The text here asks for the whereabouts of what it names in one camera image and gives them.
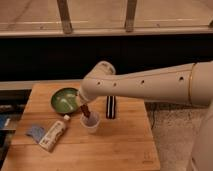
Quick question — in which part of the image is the dark red pepper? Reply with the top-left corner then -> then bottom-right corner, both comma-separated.
81,105 -> 91,118

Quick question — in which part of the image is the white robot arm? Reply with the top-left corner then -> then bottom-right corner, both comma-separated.
77,60 -> 213,171

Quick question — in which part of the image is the white ceramic cup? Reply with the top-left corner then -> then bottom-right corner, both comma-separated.
80,111 -> 100,134

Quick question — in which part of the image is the green ceramic bowl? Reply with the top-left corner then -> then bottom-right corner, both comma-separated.
51,88 -> 79,114

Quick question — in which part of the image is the white lotion bottle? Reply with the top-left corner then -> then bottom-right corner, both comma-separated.
39,115 -> 70,152

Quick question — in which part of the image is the blue cloth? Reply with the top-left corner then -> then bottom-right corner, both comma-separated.
26,125 -> 45,143

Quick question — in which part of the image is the blue object at left edge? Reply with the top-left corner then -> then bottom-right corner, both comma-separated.
0,115 -> 9,129

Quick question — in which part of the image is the black cable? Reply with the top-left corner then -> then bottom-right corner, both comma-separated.
150,103 -> 158,130

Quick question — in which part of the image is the right metal window post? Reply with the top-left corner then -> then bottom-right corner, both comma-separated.
124,0 -> 137,32

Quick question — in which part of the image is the metal window post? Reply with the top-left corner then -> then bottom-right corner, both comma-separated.
124,0 -> 137,32
57,0 -> 72,34

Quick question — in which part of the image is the left metal window post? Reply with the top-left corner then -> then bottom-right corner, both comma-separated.
57,0 -> 72,34

